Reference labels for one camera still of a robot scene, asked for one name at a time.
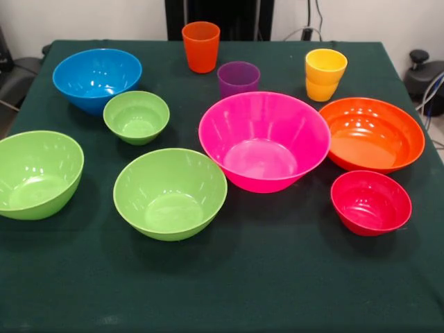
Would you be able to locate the large green plastic bowl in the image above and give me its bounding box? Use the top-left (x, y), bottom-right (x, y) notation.
top-left (0, 130), bottom-right (85, 221)
top-left (112, 148), bottom-right (228, 242)

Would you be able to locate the small red plastic bowl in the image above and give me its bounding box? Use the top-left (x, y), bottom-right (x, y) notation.
top-left (330, 169), bottom-right (413, 237)

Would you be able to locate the bundle of grey cables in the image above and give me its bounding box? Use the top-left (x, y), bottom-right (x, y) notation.
top-left (415, 71), bottom-right (444, 121)

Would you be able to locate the small green plastic bowl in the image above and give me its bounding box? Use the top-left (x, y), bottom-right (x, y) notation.
top-left (102, 90), bottom-right (171, 146)

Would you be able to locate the pink plastic bowl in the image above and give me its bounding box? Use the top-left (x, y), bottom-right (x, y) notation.
top-left (198, 91), bottom-right (332, 194)

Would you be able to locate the orange plastic bowl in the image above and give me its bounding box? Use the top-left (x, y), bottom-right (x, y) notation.
top-left (318, 97), bottom-right (426, 175)

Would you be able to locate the purple plastic cup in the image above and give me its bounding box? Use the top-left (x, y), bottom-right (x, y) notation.
top-left (216, 61), bottom-right (262, 99)

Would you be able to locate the black equipment base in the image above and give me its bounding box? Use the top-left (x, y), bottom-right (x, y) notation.
top-left (404, 49), bottom-right (444, 102)

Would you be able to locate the orange plastic cup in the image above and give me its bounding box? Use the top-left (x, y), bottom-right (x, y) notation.
top-left (181, 21), bottom-right (221, 74)

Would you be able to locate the dark green tablecloth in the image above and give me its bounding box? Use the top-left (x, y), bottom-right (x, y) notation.
top-left (0, 40), bottom-right (444, 333)

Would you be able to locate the yellow plastic cup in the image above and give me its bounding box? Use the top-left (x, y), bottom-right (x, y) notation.
top-left (305, 48), bottom-right (348, 86)
top-left (305, 78), bottom-right (339, 103)

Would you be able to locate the blue plastic bowl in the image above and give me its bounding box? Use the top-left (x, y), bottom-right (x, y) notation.
top-left (52, 48), bottom-right (143, 117)

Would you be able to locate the black office chair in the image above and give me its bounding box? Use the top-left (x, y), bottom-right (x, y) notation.
top-left (0, 26), bottom-right (53, 112)

